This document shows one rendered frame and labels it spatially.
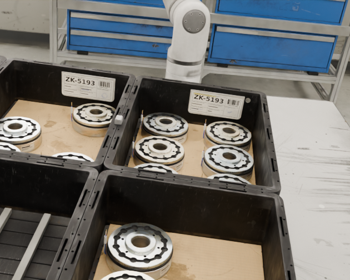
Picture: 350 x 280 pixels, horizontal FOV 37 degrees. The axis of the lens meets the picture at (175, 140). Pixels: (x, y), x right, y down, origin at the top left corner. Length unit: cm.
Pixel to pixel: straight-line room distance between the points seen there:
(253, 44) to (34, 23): 166
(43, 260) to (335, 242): 63
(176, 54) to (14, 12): 269
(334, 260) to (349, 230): 12
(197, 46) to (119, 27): 165
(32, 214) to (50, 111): 37
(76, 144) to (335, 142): 79
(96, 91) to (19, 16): 272
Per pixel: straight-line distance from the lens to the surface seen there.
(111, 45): 297
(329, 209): 128
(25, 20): 391
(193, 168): 106
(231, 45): 299
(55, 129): 117
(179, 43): 130
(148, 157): 102
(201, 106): 121
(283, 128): 158
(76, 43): 299
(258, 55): 304
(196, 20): 129
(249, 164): 105
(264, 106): 115
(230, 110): 121
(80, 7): 288
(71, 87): 124
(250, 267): 86
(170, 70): 134
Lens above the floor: 141
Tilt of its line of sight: 30 degrees down
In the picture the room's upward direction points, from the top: 7 degrees clockwise
